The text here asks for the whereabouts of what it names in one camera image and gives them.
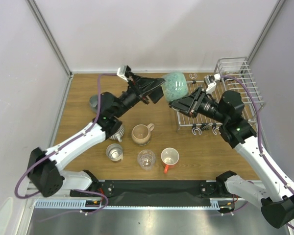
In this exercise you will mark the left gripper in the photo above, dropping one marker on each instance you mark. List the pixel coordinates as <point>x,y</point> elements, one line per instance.
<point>141,86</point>

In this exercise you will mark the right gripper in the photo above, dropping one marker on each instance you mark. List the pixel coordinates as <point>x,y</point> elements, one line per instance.
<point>196,103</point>

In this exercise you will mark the speckled teal ceramic mug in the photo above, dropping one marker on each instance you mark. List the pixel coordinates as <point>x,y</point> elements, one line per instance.
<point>175,86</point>

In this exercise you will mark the beige ceramic mug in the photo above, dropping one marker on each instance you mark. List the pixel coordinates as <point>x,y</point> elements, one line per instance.
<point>141,134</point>

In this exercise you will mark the white ribbed ceramic mug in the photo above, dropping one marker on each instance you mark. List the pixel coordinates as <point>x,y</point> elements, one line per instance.
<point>119,134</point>

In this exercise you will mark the grey metallic cup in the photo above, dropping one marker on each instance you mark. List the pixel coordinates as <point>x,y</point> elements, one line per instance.
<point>93,101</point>

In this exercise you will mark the orange mug white inside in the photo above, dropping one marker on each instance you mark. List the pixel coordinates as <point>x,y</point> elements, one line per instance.
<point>169,158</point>

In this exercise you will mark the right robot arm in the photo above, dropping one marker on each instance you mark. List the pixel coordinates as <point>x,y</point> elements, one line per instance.
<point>276,198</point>

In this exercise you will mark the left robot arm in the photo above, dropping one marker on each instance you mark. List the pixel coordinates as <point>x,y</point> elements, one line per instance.
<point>46,167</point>

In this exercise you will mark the clear glass tumbler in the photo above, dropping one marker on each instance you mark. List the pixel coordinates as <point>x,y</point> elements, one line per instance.
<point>146,159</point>

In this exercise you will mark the small steel cup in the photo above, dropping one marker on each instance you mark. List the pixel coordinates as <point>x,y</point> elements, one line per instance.
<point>115,153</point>

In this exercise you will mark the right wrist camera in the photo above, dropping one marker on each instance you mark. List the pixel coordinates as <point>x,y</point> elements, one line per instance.
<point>211,82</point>

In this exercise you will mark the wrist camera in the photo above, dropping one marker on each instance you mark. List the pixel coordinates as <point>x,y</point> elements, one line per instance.
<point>211,82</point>
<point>123,72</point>

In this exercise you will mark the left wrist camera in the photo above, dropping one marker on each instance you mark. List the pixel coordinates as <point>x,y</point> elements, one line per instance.
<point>123,72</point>

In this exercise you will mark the metal wire dish rack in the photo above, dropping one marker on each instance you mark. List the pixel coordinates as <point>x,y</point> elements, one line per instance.
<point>236,75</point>

